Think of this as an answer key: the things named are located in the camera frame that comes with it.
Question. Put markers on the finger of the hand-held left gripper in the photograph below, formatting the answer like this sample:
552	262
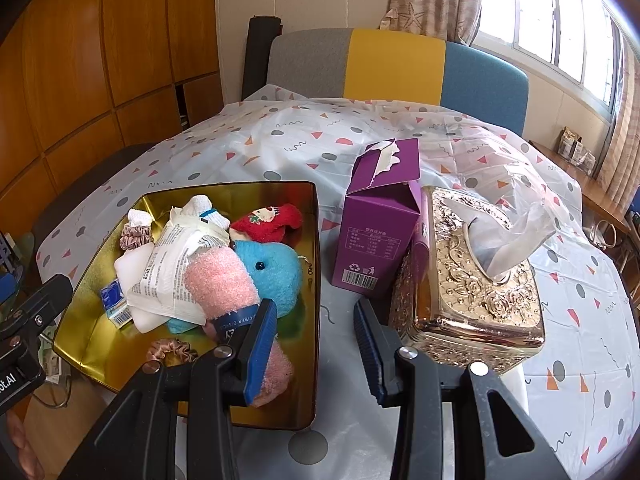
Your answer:
47	300

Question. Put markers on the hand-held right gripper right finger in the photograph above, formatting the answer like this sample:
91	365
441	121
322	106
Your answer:
371	355

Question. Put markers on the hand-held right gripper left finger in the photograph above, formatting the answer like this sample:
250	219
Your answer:
257	355

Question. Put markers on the small blue packet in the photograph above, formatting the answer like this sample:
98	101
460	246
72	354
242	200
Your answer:
116	302

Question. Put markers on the pink fluffy towel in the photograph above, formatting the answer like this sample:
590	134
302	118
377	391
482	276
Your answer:
225	285

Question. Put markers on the blue elephant plush toy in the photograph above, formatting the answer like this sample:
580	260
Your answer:
272	275

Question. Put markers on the brown satin scrunchie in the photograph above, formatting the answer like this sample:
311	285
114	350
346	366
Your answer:
172	350

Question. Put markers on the white foam block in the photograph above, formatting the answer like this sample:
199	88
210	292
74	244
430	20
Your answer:
131	266

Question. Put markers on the pink satin scrunchie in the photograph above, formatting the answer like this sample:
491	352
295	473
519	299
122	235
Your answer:
134	238

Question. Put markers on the white printed plastic packet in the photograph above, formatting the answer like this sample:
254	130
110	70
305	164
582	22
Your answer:
170	270

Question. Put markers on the white fluffy scrunchie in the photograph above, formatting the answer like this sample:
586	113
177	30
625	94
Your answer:
139	217

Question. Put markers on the red doll sock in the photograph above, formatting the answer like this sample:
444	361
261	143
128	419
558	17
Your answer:
270	222

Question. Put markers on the white sock with blue stripe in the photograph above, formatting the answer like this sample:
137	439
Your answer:
207	210

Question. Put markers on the gold metal tin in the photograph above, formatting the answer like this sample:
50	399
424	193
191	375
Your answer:
280	200

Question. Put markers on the person's left hand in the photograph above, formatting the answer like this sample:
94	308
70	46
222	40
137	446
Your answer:
25	447

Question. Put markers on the gold embossed tissue box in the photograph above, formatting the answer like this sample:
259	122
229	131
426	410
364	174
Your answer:
475	285

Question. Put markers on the purple carton box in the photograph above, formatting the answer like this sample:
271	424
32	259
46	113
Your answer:
375	220

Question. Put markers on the patterned plastic tablecloth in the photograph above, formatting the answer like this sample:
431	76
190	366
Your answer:
300	135

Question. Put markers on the wooden wardrobe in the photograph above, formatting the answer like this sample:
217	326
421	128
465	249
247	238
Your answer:
100	50

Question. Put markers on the white bag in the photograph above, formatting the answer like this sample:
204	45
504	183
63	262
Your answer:
602	235

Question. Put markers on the wooden desk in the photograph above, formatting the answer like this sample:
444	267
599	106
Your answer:
590	190

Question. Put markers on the small boxes on desk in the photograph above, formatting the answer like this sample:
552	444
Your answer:
575	152

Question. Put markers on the black upright bolster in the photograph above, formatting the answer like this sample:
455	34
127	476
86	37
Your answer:
260	55

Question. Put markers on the beige patterned curtain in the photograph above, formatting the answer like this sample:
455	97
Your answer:
622	135

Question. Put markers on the beige starfish curtain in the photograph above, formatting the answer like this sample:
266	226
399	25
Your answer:
430	0

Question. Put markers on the window with metal bars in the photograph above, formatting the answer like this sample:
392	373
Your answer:
560	25

